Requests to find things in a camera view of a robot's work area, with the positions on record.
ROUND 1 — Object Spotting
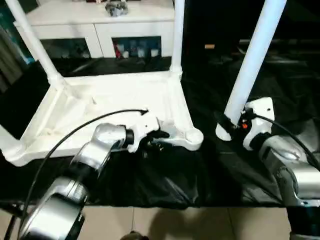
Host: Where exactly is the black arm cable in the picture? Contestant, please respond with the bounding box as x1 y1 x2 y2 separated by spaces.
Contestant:
4 108 150 240
246 113 320 174

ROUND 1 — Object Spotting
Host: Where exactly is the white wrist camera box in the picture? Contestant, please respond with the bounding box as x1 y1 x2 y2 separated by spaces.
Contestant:
127 109 164 154
242 96 276 151

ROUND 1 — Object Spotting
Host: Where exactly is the white plastic table leg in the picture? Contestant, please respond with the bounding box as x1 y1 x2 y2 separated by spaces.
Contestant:
4 0 68 89
171 0 188 76
215 0 289 143
0 123 25 164

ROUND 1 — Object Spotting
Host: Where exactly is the white upturned plastic table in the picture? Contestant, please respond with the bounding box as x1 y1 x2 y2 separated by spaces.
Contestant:
0 71 205 169

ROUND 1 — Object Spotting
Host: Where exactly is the grey curtain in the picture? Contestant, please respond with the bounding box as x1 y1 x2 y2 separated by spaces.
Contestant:
0 24 35 94

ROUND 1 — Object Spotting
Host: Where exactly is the black glossy tv stand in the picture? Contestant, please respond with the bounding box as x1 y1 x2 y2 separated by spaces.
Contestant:
238 38 320 54

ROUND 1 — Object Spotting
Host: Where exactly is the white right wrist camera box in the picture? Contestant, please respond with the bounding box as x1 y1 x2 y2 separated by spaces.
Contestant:
242 96 276 151

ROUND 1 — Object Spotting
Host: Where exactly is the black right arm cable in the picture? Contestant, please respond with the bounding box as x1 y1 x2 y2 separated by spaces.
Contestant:
246 113 320 174

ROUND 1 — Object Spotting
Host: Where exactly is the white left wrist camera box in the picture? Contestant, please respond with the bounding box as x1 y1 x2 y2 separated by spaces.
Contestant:
127 109 164 154

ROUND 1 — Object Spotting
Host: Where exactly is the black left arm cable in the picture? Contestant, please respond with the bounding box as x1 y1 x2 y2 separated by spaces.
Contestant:
4 108 150 240

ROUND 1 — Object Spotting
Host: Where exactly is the white glass-door cabinet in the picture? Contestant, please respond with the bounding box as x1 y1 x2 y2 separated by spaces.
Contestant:
13 0 176 59

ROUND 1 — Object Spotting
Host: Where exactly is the black left robot foot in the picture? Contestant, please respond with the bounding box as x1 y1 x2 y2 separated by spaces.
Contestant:
122 231 149 240

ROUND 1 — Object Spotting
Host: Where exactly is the black glossy mat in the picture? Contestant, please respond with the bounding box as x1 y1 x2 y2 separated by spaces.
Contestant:
0 56 320 209

